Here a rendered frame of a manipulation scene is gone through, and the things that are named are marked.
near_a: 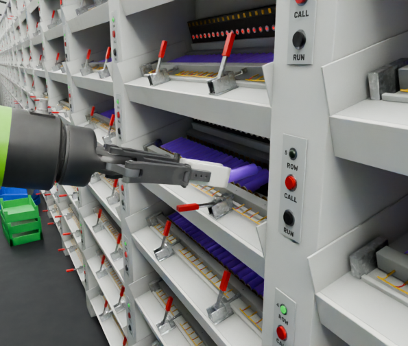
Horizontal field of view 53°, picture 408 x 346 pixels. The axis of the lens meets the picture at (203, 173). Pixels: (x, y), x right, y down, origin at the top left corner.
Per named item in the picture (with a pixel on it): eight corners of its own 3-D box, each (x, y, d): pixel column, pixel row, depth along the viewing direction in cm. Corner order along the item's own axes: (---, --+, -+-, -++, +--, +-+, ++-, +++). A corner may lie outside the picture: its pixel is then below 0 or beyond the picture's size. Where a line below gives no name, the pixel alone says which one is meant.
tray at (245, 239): (271, 285, 56) (256, 227, 52) (133, 177, 108) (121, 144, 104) (374, 220, 63) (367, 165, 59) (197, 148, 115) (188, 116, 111)
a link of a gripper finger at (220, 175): (186, 160, 57) (188, 162, 56) (229, 167, 60) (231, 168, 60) (182, 181, 58) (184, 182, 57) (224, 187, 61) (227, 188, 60)
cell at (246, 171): (252, 172, 65) (216, 183, 62) (250, 161, 64) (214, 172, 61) (258, 176, 63) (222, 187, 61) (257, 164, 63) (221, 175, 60)
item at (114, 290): (132, 349, 132) (117, 317, 126) (90, 268, 184) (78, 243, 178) (186, 316, 139) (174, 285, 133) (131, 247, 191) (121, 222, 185)
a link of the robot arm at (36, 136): (0, 181, 52) (0, 204, 44) (12, 90, 50) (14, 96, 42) (49, 186, 55) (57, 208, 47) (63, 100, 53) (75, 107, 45)
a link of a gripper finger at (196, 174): (175, 165, 56) (184, 170, 53) (208, 170, 58) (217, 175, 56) (173, 176, 56) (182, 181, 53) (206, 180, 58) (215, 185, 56)
